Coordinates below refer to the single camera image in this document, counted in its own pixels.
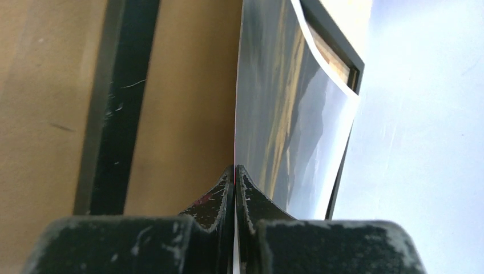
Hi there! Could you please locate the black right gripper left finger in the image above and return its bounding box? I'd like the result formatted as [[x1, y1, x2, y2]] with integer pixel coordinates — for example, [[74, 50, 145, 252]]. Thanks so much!
[[22, 166, 235, 273]]

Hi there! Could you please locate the brown frame backing board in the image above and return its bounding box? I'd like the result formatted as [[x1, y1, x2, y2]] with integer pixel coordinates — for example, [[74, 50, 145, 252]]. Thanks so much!
[[1, 1, 242, 273]]

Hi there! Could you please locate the black picture frame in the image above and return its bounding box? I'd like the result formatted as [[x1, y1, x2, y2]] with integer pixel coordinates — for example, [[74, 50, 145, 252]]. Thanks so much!
[[73, 1, 365, 219]]

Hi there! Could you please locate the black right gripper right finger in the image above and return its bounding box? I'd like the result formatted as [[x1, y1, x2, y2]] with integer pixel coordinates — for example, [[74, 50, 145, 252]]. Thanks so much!
[[235, 165, 426, 273]]

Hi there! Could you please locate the mountain landscape photo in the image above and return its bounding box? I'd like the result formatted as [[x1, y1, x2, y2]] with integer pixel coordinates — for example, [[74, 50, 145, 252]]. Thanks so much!
[[232, 0, 361, 274]]

